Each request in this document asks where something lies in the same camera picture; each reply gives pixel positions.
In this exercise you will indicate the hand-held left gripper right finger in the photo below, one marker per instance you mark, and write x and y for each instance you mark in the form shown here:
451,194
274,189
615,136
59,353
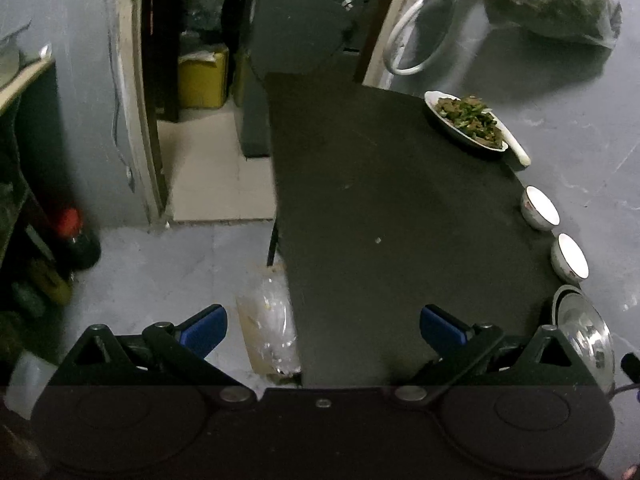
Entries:
440,332

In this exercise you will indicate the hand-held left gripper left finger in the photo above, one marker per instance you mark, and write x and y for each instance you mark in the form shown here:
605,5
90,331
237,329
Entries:
205,331

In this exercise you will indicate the steel plate with sticker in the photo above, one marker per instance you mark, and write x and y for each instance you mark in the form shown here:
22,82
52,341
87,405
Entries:
587,340

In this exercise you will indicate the white ceramic bowl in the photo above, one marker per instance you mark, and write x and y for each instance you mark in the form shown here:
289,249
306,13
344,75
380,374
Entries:
542,207
570,257

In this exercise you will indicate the clear plastic bag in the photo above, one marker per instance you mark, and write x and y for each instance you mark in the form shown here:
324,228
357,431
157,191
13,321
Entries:
270,330

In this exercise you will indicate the dark bottle with red cap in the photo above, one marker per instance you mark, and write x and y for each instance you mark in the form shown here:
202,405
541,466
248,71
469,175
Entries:
75,245

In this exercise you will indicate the white plastic container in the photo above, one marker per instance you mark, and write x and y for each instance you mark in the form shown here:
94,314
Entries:
30,380

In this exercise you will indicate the white plate of stir-fry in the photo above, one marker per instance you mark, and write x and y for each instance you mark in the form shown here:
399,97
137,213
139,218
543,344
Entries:
465,117

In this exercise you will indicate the yellow plastic jug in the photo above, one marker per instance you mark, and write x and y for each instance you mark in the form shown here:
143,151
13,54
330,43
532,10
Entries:
202,80

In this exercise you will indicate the wooden counter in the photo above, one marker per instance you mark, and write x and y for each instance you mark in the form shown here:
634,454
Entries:
30,77

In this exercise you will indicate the grey cabinet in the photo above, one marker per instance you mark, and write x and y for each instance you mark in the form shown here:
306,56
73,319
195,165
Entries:
300,25

